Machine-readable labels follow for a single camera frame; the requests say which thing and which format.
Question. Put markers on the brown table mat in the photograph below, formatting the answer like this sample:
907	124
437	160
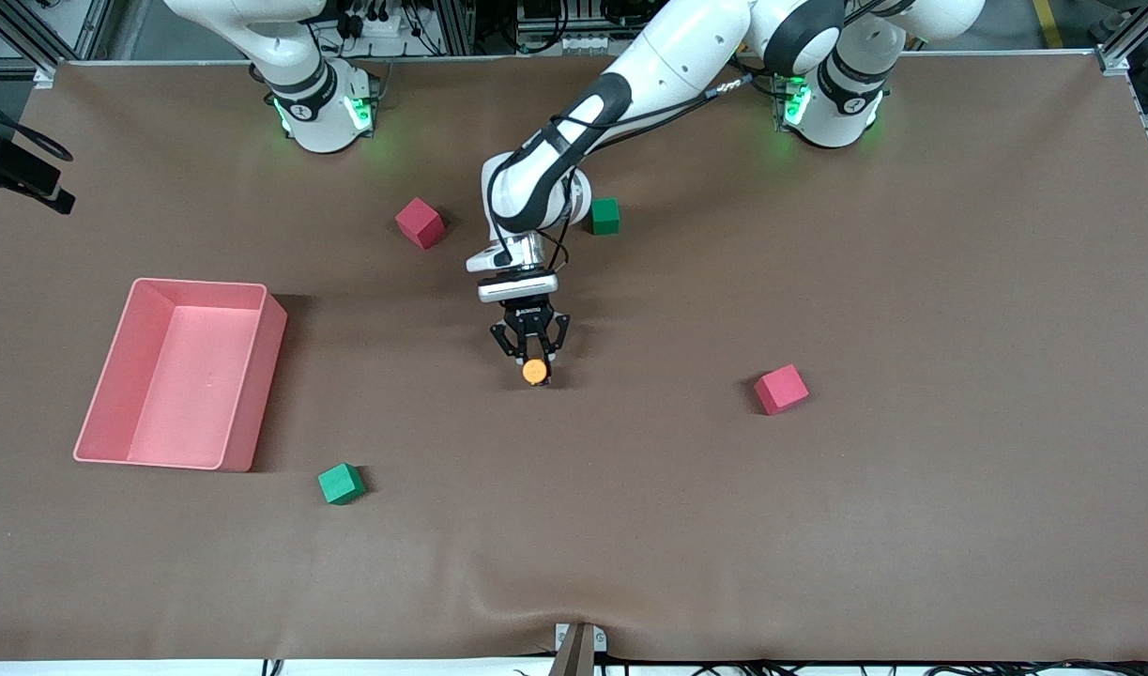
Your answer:
574	526

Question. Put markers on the brown pointed bar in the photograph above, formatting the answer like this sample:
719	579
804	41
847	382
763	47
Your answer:
574	657

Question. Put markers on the small metal bracket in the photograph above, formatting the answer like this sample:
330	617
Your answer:
600	640

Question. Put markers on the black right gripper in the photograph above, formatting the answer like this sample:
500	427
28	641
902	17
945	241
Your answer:
23	169

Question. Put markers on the white power strip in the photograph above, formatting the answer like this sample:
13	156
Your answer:
376	26

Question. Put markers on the pink plastic bin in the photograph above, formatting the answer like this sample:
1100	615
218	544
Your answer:
189	404

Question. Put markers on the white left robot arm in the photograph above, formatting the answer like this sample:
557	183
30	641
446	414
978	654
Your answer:
667	56

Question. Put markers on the green foam cube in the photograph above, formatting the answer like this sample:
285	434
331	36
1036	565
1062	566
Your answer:
607	216
340	483

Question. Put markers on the pink foam cube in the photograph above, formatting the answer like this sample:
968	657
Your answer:
419	222
780	390

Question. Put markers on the aluminium frame profile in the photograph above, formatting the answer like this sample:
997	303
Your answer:
43	75
1113	62
456	23

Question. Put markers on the white terminal block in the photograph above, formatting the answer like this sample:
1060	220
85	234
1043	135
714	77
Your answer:
588	43

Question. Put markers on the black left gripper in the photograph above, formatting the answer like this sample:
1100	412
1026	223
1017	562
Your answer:
530	322

